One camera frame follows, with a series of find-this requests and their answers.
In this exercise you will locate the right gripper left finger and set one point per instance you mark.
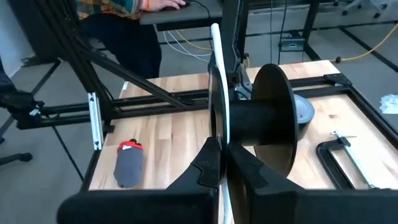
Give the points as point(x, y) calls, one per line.
point(208, 168)

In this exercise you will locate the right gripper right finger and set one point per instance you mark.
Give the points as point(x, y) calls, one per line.
point(245, 177)

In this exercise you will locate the black C-clamp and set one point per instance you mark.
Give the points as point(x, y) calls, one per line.
point(326, 161)

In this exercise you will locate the silver aluminium bar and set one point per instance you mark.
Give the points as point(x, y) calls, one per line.
point(95, 121)

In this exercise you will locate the grey floor power box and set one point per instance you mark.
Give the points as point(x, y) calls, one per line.
point(292, 44)

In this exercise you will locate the person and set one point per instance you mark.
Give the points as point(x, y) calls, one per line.
point(130, 40)

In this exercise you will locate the grey desk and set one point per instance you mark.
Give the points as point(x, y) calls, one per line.
point(186, 15)

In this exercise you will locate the white crumpled cloth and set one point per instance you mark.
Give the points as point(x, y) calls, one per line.
point(390, 104)

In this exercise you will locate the black computer mouse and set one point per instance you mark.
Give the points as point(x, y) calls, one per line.
point(185, 3)

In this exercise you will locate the person's hand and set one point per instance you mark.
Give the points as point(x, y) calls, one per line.
point(161, 4)

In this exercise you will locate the black office chair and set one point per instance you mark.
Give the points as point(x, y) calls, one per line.
point(18, 105)

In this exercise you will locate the grey duct tape roll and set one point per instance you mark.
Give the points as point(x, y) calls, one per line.
point(306, 112)

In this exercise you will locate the black aluminium rig frame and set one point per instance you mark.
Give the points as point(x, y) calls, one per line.
point(149, 85)

